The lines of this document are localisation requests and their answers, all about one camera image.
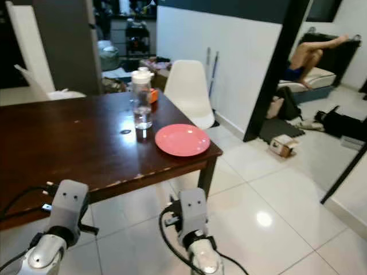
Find pink round plate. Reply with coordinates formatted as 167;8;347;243
155;124;211;157

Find clear bottle with white lid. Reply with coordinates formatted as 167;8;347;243
131;67;154;130

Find dark brown wooden table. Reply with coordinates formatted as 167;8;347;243
0;92;223;231

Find white plastic chair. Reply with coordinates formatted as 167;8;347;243
163;60;216;129

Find small cardboard box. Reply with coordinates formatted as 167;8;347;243
270;135;299;158

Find black floor mat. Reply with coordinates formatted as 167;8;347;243
258;117;306;143

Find grey mop poles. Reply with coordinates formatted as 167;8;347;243
205;47;220;95

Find silver cooking pot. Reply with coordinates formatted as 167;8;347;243
97;40;120;72

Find thin black slanted rod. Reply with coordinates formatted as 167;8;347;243
320;143;367;204

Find black slanted pillar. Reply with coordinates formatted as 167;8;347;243
244;0;310;142

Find black kitchen rack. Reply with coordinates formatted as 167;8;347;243
126;17;151;56

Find black bag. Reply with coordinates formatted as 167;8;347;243
315;106;367;142

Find beige seat cushion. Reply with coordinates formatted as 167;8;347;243
278;66;337;104

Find person's bare legs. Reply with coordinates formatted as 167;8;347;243
284;34;350;90

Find white door panel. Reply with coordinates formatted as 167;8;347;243
6;1;55;95

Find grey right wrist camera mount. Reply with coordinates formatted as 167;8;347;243
178;187;209;247

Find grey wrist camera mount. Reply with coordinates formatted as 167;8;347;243
47;179;90;231
178;187;209;247

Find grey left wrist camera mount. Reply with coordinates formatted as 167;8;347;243
47;179;90;231

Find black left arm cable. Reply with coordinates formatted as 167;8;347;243
0;183;58;275

